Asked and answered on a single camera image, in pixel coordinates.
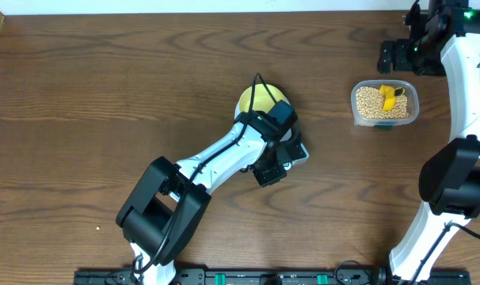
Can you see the clear plastic container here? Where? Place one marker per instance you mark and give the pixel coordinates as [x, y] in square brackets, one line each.
[412, 105]

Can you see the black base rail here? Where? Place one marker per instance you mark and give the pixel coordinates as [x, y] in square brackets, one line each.
[197, 276]

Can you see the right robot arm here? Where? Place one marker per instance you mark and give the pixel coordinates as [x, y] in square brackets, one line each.
[444, 41]

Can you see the soybeans pile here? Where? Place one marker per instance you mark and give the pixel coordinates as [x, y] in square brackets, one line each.
[370, 105]

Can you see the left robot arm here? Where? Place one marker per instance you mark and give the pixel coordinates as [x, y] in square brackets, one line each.
[165, 207]

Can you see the white digital kitchen scale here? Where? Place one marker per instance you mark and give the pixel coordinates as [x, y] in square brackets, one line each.
[262, 123]

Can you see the pale yellow bowl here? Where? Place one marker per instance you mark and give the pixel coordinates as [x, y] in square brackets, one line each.
[262, 100]

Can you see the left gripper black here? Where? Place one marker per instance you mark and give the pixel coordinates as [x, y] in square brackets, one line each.
[270, 174]

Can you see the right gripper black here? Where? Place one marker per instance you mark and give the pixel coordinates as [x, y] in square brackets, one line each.
[400, 47]

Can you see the yellow measuring scoop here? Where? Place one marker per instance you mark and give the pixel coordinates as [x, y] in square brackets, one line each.
[390, 96]

